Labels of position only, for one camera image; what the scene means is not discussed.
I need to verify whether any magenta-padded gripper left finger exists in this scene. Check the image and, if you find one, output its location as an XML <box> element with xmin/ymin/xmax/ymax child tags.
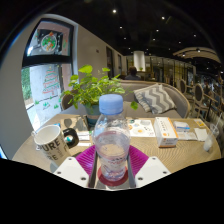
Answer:
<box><xmin>53</xmin><ymin>144</ymin><xmax>100</xmax><ymax>189</ymax></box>

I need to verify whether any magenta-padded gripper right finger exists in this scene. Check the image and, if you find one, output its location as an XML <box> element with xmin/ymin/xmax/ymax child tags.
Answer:
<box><xmin>127</xmin><ymin>144</ymin><xmax>172</xmax><ymax>189</ymax></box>

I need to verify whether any clear blue-capped water bottle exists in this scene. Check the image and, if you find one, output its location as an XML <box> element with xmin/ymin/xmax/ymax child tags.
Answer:
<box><xmin>92</xmin><ymin>93</ymin><xmax>132</xmax><ymax>183</ymax></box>

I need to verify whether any white and orange box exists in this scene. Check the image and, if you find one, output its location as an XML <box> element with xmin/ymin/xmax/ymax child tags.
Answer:
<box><xmin>153</xmin><ymin>116</ymin><xmax>179</xmax><ymax>149</ymax></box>

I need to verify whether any white paper napkin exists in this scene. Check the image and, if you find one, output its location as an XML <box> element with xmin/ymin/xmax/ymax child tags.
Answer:
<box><xmin>194</xmin><ymin>127</ymin><xmax>209</xmax><ymax>142</ymax></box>

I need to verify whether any small yellow card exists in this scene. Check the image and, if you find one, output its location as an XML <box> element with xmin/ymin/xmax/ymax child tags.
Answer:
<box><xmin>194</xmin><ymin>118</ymin><xmax>207</xmax><ymax>128</ymax></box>

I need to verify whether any grey white chevron cushion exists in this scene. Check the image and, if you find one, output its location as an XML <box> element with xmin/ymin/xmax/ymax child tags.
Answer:
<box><xmin>133</xmin><ymin>83</ymin><xmax>178</xmax><ymax>115</ymax></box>

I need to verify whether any grey curved sofa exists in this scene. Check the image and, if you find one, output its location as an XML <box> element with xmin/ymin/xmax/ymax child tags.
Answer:
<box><xmin>61</xmin><ymin>79</ymin><xmax>192</xmax><ymax>119</ymax></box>

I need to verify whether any green potted plant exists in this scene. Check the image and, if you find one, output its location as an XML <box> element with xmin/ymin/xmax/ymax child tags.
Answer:
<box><xmin>59</xmin><ymin>64</ymin><xmax>139</xmax><ymax>128</ymax></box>

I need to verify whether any window with festive decals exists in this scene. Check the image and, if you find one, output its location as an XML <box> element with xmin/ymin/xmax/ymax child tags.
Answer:
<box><xmin>21</xmin><ymin>18</ymin><xmax>75</xmax><ymax>131</ymax></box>

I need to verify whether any group of dining chairs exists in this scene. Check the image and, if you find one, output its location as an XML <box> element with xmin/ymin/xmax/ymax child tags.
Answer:
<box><xmin>174</xmin><ymin>78</ymin><xmax>224</xmax><ymax>124</ymax></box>

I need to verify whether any person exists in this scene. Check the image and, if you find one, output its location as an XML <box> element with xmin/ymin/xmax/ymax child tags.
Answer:
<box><xmin>124</xmin><ymin>66</ymin><xmax>142</xmax><ymax>82</ymax></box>

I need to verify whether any group of ceiling lights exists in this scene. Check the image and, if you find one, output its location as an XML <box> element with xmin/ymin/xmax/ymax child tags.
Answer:
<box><xmin>109</xmin><ymin>6</ymin><xmax>201</xmax><ymax>54</ymax></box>

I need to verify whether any white mug with black handle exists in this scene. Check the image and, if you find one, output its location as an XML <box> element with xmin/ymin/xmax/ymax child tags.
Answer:
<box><xmin>31</xmin><ymin>124</ymin><xmax>80</xmax><ymax>167</ymax></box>

